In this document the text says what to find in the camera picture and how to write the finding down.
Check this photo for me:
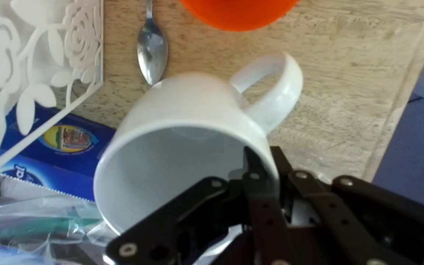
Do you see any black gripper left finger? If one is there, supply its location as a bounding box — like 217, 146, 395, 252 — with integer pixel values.
103, 146, 292, 265

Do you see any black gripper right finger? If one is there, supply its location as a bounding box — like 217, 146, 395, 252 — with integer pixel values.
270, 146, 424, 265

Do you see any white ceramic cup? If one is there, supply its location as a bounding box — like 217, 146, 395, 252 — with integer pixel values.
93, 50, 305, 236

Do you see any silver metal spoon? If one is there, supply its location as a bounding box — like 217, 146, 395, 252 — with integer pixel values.
136, 0, 171, 87

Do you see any blue cardboard box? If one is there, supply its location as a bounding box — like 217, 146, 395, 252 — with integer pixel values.
0, 105, 118, 203

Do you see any clear plastic bag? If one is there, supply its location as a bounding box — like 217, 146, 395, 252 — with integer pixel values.
0, 174, 123, 265

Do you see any white rose-cutout napkin holder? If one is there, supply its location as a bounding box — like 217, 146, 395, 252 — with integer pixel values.
0, 0, 106, 186

